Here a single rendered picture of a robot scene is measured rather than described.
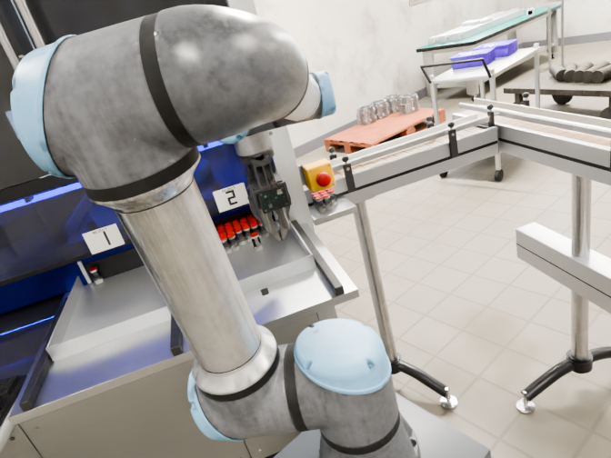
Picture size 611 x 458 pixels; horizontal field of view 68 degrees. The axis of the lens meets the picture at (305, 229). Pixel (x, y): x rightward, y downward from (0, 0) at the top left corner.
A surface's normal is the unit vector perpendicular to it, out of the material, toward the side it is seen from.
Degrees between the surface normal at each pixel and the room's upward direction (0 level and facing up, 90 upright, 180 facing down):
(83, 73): 62
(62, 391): 0
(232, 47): 71
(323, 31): 90
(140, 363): 0
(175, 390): 90
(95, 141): 98
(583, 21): 90
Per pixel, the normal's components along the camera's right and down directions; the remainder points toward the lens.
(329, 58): 0.62, 0.19
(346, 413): -0.06, 0.44
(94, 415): 0.26, 0.36
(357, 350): -0.11, -0.90
